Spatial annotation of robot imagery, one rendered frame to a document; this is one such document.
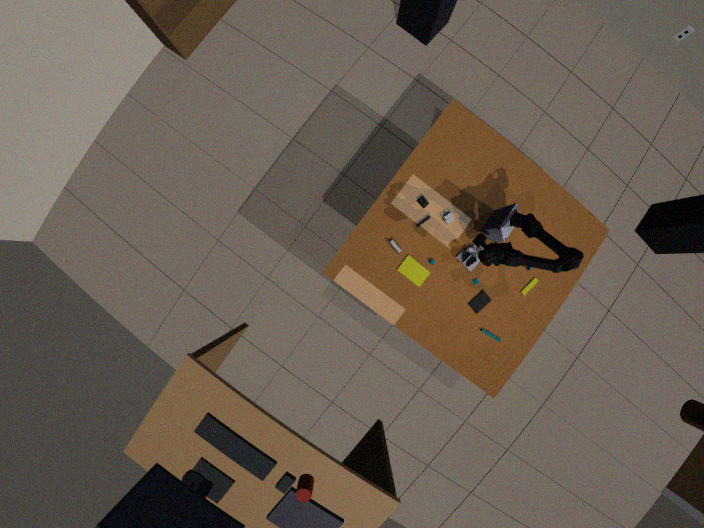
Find yellow flat plate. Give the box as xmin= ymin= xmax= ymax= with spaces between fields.
xmin=397 ymin=255 xmax=431 ymax=288

